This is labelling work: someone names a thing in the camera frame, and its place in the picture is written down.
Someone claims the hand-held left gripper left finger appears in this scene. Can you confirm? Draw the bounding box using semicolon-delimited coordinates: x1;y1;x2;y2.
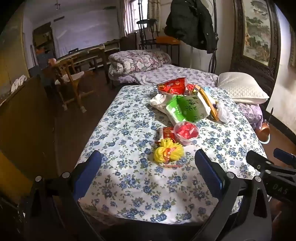
28;150;104;241

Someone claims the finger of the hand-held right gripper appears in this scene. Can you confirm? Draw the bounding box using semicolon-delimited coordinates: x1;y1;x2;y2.
273;148;296;166
246;150;276;173

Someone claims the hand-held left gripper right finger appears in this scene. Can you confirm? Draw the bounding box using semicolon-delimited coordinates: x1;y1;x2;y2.
192;149;272;241

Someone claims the white printed paper package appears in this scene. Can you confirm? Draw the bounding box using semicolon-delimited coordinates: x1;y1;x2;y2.
149;93;173;110

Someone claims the copper basin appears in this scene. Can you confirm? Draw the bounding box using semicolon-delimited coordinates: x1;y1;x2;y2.
259;123;270;138

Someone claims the clear cup with red pieces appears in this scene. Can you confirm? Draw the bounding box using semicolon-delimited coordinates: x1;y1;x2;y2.
173;121;200;146

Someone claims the yellow yarn bundle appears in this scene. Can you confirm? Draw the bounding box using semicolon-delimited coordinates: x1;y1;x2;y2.
151;138;185;166

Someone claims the small red packet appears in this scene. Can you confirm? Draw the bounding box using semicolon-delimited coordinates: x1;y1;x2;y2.
158;127;176;142

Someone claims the blue floral bedsheet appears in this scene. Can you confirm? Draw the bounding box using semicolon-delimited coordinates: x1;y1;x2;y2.
75;85;269;225

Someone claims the white plastic bag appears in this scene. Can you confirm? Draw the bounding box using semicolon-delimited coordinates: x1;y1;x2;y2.
216;101;230;124

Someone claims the green and white package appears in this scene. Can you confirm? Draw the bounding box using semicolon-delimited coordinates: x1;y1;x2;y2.
166;91;211;123

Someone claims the orange packet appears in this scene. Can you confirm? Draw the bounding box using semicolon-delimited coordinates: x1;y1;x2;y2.
194;85;219;121

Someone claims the white quilted pillow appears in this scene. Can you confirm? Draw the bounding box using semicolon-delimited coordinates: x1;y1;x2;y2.
217;72;270;105

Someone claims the brown wooden cabinet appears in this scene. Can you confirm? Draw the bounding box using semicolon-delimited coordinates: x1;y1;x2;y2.
0;75;57;204

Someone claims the light wooden chair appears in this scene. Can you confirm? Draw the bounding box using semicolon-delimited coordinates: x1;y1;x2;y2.
47;56;95;113

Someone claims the large red snack bag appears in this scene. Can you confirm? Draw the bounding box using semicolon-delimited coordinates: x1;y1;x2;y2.
157;77;188;96

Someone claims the light purple floral sheet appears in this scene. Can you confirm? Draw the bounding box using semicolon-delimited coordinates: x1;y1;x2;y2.
129;64;219;88

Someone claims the white cloth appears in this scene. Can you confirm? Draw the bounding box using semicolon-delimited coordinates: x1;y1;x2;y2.
11;75;28;92

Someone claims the wooden table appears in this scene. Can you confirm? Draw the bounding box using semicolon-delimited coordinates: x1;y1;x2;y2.
57;45;110;84

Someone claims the folded floral quilt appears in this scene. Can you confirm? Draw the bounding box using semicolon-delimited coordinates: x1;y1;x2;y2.
108;49;172;80

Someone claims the framed landscape painting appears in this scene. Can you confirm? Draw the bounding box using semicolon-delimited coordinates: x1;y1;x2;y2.
230;0;281;79

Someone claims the orange box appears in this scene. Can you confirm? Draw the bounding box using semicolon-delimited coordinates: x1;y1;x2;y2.
156;36;181;45

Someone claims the black jacket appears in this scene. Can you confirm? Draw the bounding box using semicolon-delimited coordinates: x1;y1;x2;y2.
165;0;214;54

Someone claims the black metal chair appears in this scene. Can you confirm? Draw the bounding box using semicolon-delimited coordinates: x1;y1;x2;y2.
136;19;160;50

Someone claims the window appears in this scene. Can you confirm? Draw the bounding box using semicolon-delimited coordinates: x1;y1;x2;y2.
125;0;148;33

